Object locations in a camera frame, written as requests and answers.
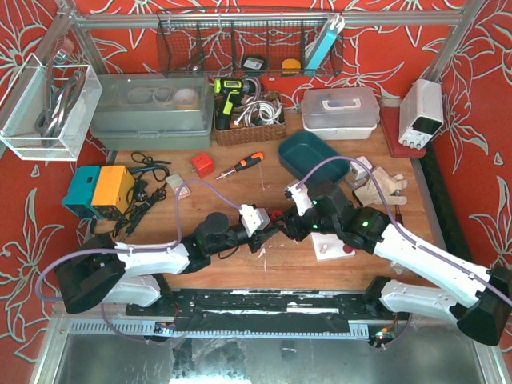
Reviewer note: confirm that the soldering iron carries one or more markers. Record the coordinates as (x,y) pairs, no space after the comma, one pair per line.
(124,238)

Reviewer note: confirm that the teal plastic tray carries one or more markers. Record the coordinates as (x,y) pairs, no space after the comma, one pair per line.
(300,152)

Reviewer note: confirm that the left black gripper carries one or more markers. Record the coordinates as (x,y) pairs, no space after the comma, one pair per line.
(256,236)

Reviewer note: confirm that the brown wicker basket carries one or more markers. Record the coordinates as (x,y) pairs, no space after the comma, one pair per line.
(261,121)

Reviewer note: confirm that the teal device box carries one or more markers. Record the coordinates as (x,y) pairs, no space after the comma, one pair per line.
(80,193)

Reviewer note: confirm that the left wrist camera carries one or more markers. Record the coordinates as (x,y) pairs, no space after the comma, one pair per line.
(253,218)

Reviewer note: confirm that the grey plastic storage box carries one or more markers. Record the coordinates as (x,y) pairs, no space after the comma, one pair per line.
(152,112)

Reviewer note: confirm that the green black drill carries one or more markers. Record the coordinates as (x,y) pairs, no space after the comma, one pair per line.
(232,91)

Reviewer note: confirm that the yellow tape measure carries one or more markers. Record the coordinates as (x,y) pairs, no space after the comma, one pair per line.
(291,67)

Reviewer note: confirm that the white plastic lidded box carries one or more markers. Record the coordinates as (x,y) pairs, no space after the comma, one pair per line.
(340,113)

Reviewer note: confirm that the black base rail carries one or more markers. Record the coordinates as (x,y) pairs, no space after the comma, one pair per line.
(266,312)

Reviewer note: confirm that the clear acrylic box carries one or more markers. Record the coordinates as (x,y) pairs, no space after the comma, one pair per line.
(48,109)

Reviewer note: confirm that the small clear screw box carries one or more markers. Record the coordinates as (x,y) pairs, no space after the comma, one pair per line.
(176,183)

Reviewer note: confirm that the white power supply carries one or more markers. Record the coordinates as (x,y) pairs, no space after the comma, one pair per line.
(420,114)

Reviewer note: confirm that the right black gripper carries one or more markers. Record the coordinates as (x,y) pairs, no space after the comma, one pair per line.
(295,222)

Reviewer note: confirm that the blue white case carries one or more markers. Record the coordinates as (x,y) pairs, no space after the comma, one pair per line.
(316,51)

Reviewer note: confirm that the white peg board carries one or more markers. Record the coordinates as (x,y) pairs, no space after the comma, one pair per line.
(328,247)

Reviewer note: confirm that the beige work glove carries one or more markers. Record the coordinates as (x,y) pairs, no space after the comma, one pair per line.
(391,187)

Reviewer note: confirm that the red cube adapter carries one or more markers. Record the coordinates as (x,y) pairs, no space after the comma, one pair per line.
(203,164)

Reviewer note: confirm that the white cube adapter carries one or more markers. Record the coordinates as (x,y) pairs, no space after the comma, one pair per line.
(359,168)

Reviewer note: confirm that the black wire basket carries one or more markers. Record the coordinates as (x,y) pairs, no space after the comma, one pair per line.
(200,49)

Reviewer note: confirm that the small red screwdriver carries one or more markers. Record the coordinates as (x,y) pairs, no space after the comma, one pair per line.
(398,214)

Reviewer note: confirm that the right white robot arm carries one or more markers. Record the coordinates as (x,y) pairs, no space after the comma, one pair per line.
(474,298)

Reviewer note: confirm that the orange black screwdriver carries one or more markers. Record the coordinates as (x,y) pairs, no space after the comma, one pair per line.
(244,164)

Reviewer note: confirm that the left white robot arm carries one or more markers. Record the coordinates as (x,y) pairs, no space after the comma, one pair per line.
(105,271)

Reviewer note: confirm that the yellow soldering station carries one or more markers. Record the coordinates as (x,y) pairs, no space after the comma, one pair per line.
(111,191)

